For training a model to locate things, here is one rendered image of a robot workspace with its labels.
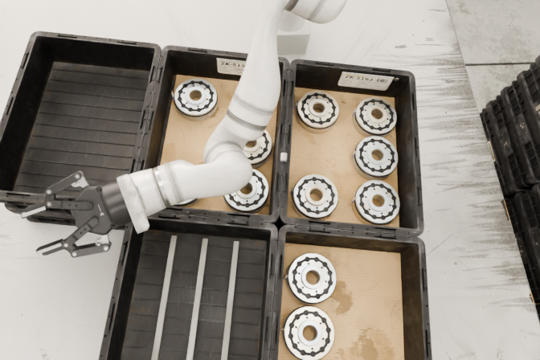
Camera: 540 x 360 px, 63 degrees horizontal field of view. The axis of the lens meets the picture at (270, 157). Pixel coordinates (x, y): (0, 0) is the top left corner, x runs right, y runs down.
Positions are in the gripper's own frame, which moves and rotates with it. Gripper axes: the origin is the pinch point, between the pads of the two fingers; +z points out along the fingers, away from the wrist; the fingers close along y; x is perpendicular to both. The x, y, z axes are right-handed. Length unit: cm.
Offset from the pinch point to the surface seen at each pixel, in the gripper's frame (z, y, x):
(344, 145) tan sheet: -63, -9, -25
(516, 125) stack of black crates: -147, -32, -64
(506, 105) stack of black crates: -149, -25, -69
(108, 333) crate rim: -2.1, -22.6, -5.7
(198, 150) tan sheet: -29.2, 0.7, -30.1
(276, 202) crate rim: -39.6, -12.7, -11.3
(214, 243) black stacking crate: -25.3, -18.7, -19.5
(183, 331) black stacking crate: -13.5, -31.2, -12.5
